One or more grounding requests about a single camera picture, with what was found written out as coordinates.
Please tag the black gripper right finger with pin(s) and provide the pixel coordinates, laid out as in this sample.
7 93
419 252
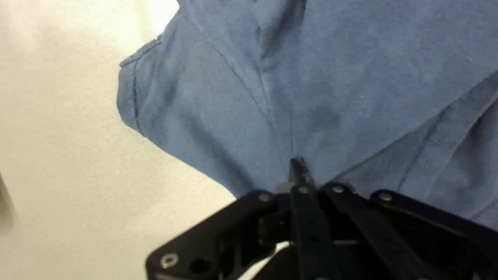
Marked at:
405 233

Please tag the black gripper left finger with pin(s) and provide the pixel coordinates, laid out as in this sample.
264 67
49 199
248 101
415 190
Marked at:
228 233

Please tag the blue printed t-shirt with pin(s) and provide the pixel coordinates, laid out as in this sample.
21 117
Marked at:
337 87

